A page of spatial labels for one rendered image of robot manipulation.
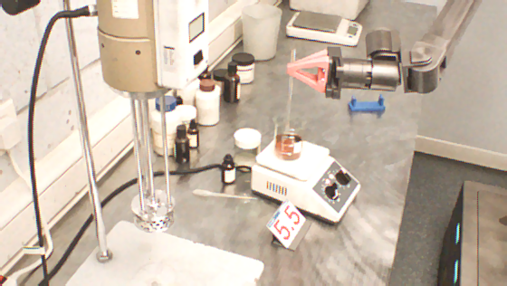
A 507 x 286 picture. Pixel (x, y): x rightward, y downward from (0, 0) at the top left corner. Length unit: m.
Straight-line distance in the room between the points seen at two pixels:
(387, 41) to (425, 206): 1.47
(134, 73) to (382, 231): 0.62
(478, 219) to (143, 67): 1.39
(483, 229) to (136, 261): 1.17
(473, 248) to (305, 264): 0.84
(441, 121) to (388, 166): 1.45
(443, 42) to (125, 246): 0.69
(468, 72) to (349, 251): 1.68
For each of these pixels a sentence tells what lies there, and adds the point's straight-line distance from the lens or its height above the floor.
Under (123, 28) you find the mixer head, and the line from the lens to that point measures 0.63.
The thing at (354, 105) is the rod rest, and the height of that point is 0.77.
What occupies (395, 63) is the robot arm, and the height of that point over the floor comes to 1.06.
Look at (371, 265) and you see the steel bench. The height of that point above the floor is 0.75.
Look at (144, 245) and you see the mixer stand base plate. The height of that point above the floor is 0.76.
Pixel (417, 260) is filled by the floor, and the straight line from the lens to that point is 2.14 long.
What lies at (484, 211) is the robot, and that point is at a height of 0.36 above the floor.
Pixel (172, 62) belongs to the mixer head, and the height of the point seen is 1.19.
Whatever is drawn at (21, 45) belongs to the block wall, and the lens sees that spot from 0.97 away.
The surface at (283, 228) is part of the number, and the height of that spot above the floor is 0.77.
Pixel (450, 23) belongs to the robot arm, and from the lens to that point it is 1.05.
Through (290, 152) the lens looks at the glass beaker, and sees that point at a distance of 1.04.
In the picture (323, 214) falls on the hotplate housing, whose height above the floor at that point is 0.77.
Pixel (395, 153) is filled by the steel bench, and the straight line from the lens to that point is 1.30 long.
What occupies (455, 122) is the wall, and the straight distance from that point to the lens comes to 2.69.
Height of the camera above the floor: 1.45
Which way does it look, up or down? 34 degrees down
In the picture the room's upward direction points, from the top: 3 degrees clockwise
